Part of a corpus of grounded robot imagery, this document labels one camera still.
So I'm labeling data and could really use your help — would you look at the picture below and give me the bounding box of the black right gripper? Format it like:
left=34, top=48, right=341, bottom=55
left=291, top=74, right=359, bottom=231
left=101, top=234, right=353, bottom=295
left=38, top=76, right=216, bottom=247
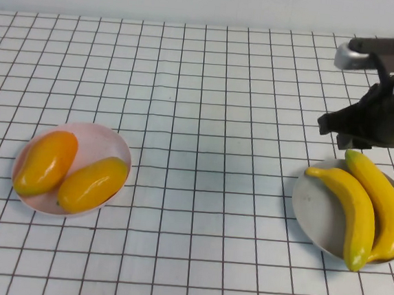
left=315, top=50, right=394, bottom=154

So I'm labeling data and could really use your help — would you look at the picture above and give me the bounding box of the yellow plastic banana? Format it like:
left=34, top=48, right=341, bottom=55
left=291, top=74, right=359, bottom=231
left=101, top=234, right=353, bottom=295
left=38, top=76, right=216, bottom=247
left=296, top=165, right=381, bottom=273
left=335, top=149, right=394, bottom=265

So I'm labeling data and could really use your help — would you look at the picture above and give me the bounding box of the orange-tinted yellow mango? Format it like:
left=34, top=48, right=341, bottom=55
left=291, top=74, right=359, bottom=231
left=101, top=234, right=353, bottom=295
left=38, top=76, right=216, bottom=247
left=12, top=127, right=80, bottom=201

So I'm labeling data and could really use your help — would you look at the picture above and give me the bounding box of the grey round plate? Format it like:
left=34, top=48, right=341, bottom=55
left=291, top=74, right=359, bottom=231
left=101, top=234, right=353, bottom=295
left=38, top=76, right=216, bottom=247
left=286, top=155, right=394, bottom=265

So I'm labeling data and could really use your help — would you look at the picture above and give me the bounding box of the pink round plate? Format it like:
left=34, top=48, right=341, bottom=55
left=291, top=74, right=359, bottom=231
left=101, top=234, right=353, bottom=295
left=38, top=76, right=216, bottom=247
left=7, top=116, right=136, bottom=222

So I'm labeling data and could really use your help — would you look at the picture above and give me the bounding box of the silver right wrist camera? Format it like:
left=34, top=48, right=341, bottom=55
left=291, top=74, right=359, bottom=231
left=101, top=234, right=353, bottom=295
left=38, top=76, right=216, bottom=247
left=333, top=32, right=394, bottom=75

